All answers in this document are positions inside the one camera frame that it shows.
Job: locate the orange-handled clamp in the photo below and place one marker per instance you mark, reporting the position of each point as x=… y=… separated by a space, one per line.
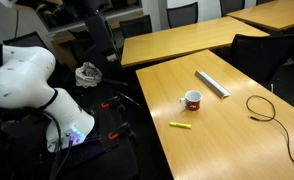
x=118 y=131
x=110 y=102

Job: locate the black office chair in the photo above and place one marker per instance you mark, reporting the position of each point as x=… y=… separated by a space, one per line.
x=260 y=57

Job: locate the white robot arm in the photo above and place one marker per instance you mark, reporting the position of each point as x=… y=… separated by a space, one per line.
x=24 y=72

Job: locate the crumpled grey cloth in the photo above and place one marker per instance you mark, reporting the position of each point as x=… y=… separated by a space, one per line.
x=88 y=75

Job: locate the orange-handled clamp near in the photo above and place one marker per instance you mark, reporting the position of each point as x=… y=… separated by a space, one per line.
x=118 y=131

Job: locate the yellow marker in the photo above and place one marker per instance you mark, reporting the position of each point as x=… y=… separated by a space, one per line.
x=181 y=125

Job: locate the red and white mug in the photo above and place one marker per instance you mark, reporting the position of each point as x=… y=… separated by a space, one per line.
x=191 y=100

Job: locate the orange-handled clamp far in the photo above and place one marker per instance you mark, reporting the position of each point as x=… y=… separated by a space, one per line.
x=110 y=102

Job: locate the silver metal bar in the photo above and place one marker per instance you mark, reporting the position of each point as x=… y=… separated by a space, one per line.
x=218 y=89

